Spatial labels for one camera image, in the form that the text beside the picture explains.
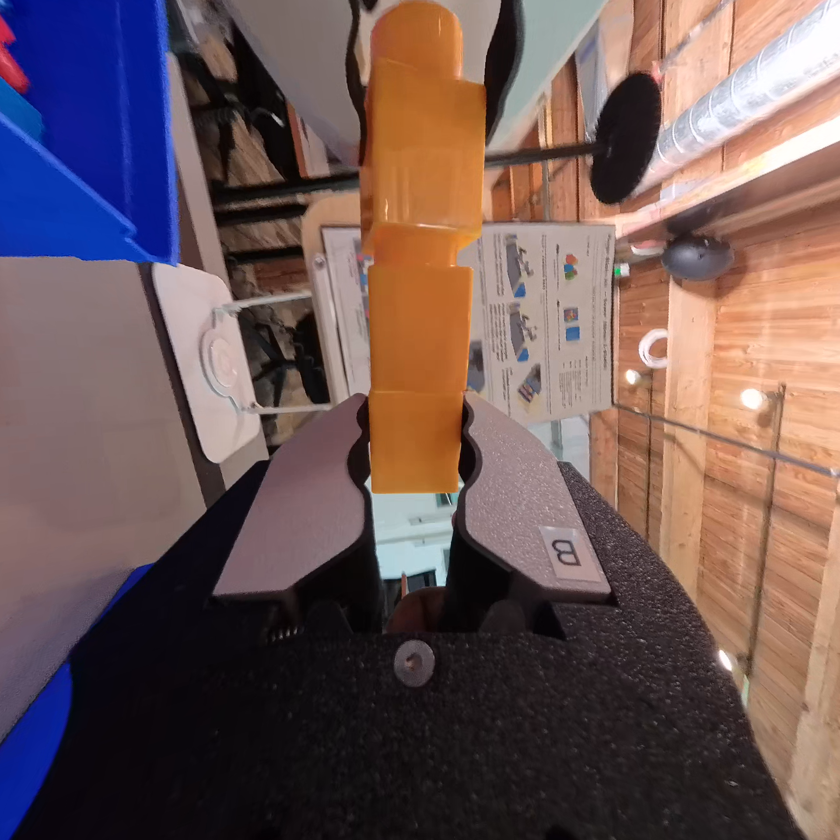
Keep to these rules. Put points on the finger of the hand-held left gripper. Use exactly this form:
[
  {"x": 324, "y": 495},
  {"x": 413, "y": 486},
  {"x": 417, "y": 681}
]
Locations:
[
  {"x": 551, "y": 33},
  {"x": 295, "y": 39}
]

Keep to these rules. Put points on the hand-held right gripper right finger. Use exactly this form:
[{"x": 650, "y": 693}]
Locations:
[{"x": 525, "y": 512}]

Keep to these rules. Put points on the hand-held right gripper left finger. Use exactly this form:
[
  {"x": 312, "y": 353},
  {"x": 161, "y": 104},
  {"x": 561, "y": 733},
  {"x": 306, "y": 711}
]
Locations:
[{"x": 295, "y": 512}]

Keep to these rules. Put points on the orange mega block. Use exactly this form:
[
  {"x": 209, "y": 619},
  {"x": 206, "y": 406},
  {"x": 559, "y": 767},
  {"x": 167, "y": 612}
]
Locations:
[
  {"x": 420, "y": 328},
  {"x": 420, "y": 131},
  {"x": 413, "y": 439}
]

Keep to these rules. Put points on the blue plastic bin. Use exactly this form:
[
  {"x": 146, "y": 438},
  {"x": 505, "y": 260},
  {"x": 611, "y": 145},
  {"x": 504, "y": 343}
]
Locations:
[
  {"x": 19, "y": 774},
  {"x": 92, "y": 98}
]

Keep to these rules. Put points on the red block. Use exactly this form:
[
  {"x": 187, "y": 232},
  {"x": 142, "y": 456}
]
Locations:
[{"x": 10, "y": 65}]

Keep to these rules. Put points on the person's right hand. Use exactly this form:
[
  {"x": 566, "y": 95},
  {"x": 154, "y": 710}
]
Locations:
[{"x": 420, "y": 613}]

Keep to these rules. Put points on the black stand with round disc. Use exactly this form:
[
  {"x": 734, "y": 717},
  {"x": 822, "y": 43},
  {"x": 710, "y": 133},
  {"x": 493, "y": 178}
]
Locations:
[{"x": 623, "y": 138}]

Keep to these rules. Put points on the printed instruction sheet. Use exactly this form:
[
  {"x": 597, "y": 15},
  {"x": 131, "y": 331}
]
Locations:
[{"x": 558, "y": 328}]

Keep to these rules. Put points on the black ceiling dome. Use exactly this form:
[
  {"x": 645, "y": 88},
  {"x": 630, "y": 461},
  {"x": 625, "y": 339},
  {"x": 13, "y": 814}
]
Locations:
[{"x": 695, "y": 259}]

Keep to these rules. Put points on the silver ventilation duct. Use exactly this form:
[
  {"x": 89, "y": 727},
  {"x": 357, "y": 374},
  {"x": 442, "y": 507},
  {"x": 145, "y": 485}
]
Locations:
[{"x": 754, "y": 79}]

